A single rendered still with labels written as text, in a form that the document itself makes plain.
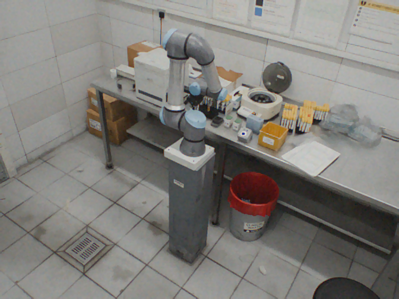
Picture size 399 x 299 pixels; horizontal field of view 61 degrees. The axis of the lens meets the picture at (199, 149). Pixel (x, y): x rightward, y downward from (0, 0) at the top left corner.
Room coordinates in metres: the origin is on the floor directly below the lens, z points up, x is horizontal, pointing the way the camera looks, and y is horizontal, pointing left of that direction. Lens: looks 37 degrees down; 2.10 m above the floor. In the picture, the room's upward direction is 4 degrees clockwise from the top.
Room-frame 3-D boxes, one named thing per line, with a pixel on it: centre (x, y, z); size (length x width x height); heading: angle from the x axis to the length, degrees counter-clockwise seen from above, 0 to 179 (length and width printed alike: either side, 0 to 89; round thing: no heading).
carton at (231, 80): (2.33, -0.12, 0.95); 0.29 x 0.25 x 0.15; 149
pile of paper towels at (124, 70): (2.55, 0.61, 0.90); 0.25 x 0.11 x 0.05; 59
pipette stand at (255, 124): (1.85, -0.34, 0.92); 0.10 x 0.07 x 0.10; 54
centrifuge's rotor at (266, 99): (2.10, -0.41, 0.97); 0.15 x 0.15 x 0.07
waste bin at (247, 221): (1.78, -0.40, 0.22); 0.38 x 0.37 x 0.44; 59
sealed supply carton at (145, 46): (2.70, 0.46, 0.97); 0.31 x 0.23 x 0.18; 52
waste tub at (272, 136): (1.72, -0.44, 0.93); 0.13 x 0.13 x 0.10; 58
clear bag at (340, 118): (1.97, -0.93, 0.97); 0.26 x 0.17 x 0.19; 73
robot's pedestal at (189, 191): (1.55, 0.04, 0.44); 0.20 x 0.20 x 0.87; 59
